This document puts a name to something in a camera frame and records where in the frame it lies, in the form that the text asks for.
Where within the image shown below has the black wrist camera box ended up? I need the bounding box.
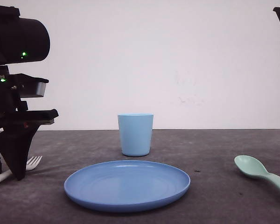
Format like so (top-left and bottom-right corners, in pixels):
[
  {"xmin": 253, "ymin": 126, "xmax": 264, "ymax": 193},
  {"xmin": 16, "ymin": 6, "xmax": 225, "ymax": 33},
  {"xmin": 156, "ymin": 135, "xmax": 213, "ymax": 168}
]
[{"xmin": 9, "ymin": 73, "xmax": 49, "ymax": 98}]

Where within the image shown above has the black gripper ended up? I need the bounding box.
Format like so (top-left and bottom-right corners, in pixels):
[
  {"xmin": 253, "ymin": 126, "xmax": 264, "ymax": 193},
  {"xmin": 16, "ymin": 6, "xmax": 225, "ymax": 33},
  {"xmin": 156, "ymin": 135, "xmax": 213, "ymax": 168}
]
[{"xmin": 0, "ymin": 65, "xmax": 58, "ymax": 180}]

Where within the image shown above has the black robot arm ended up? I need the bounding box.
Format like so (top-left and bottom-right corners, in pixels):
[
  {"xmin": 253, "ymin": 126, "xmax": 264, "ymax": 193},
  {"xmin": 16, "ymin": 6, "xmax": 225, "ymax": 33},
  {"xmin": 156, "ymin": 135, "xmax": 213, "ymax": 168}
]
[{"xmin": 0, "ymin": 6, "xmax": 58, "ymax": 180}]

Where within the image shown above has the mint green plastic spoon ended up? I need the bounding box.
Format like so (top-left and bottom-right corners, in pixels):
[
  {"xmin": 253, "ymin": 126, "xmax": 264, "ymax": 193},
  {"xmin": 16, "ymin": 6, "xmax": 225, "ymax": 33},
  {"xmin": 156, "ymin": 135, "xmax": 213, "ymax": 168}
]
[{"xmin": 234, "ymin": 155, "xmax": 280, "ymax": 191}]

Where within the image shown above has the white plastic fork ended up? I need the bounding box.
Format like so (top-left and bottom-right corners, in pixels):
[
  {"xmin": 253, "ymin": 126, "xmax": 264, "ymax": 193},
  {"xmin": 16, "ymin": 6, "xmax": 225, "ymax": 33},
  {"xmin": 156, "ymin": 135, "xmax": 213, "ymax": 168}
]
[{"xmin": 0, "ymin": 156, "xmax": 42, "ymax": 182}]

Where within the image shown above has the light blue plastic cup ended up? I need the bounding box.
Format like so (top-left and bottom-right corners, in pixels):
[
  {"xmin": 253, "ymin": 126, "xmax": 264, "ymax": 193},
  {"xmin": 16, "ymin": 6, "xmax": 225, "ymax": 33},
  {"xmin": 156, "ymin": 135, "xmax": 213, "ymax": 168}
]
[{"xmin": 118, "ymin": 113, "xmax": 154, "ymax": 157}]

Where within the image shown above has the blue plastic plate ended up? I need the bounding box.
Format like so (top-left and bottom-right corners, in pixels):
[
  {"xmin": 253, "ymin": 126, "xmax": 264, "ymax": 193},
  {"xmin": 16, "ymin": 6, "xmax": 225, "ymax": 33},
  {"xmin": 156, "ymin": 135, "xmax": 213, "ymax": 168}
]
[{"xmin": 64, "ymin": 160, "xmax": 191, "ymax": 213}]

